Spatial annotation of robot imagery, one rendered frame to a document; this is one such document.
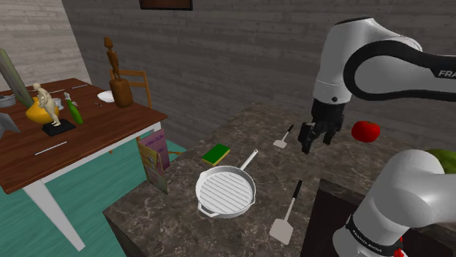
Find beige figure on black base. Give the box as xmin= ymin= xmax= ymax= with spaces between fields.
xmin=32 ymin=82 xmax=77 ymax=137

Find grey angular object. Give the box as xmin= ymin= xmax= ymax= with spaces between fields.
xmin=0 ymin=112 xmax=22 ymax=139

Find grey pot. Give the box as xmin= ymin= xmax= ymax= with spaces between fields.
xmin=0 ymin=93 xmax=18 ymax=108

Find grey-green leaning board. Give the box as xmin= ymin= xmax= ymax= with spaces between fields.
xmin=0 ymin=48 xmax=35 ymax=109

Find small white spatula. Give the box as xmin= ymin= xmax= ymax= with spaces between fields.
xmin=273 ymin=123 xmax=295 ymax=150

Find green and yellow sponge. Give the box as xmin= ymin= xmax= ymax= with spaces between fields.
xmin=201 ymin=142 xmax=232 ymax=167

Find white grill pan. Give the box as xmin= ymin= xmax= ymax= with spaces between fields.
xmin=194 ymin=149 xmax=259 ymax=220

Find wooden chair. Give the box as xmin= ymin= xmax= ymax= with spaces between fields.
xmin=108 ymin=69 xmax=153 ymax=110

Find brown table white legs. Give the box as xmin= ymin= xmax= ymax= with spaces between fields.
xmin=0 ymin=77 xmax=169 ymax=252

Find silver table knife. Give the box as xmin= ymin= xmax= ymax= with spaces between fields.
xmin=33 ymin=140 xmax=69 ymax=157

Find yellow vase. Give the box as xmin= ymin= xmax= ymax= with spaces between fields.
xmin=24 ymin=96 xmax=61 ymax=126

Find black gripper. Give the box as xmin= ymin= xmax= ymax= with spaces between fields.
xmin=297 ymin=98 xmax=346 ymax=155

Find green bottle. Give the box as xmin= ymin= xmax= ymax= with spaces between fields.
xmin=63 ymin=91 xmax=85 ymax=126

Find green watermelon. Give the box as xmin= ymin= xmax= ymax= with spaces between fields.
xmin=425 ymin=148 xmax=456 ymax=175

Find teal rug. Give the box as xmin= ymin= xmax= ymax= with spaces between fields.
xmin=0 ymin=138 xmax=187 ymax=257

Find purple book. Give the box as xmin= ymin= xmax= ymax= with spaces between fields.
xmin=137 ymin=128 xmax=172 ymax=171

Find dark robot stand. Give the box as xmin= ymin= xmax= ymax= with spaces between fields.
xmin=300 ymin=177 xmax=456 ymax=257

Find brown wooden figure statue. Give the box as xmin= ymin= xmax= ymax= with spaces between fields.
xmin=103 ymin=36 xmax=134 ymax=109

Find dark framed wall picture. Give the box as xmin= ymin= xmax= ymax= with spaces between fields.
xmin=138 ymin=0 xmax=194 ymax=12

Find white bowl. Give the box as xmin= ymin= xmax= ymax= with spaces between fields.
xmin=96 ymin=90 xmax=116 ymax=104

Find large white spatula black handle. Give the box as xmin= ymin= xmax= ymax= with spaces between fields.
xmin=268 ymin=179 xmax=304 ymax=246

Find red tomato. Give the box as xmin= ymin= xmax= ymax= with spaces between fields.
xmin=351 ymin=120 xmax=381 ymax=144

